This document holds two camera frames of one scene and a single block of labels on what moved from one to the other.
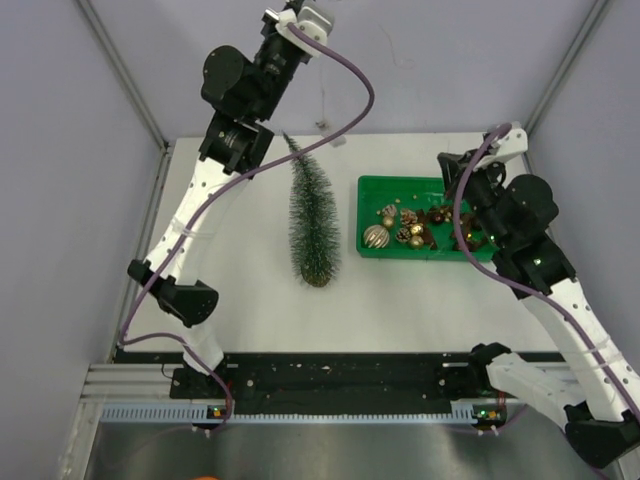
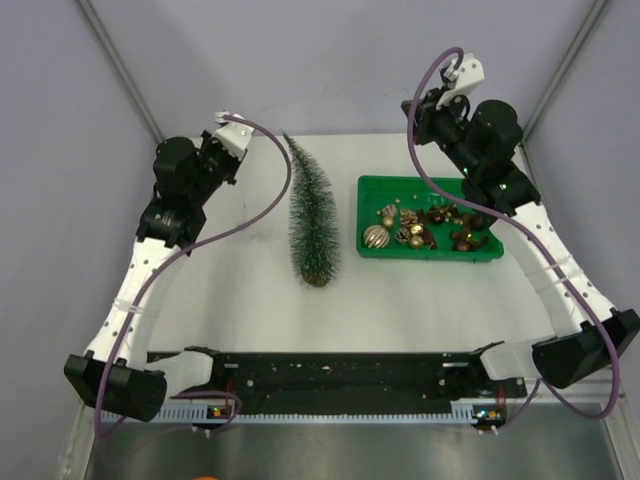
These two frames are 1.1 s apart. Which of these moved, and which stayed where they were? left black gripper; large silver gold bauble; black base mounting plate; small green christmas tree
Moved: left black gripper
Stayed: large silver gold bauble; small green christmas tree; black base mounting plate
